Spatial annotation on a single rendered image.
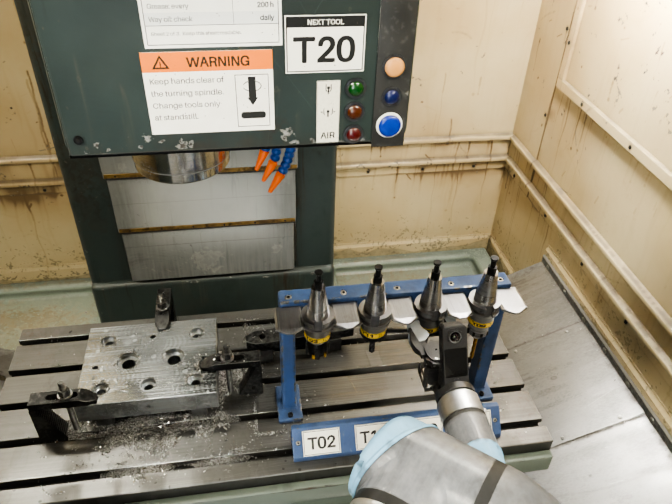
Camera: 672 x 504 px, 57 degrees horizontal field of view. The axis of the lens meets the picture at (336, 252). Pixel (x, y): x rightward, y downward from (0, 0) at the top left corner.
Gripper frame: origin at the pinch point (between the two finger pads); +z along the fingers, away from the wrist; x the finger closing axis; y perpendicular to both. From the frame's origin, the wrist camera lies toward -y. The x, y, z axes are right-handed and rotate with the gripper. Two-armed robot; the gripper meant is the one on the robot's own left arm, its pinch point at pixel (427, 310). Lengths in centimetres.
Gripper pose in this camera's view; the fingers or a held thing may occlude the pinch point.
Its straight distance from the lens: 123.8
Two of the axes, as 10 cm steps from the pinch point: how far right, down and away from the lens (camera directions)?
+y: -0.3, 7.7, 6.4
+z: -1.6, -6.3, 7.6
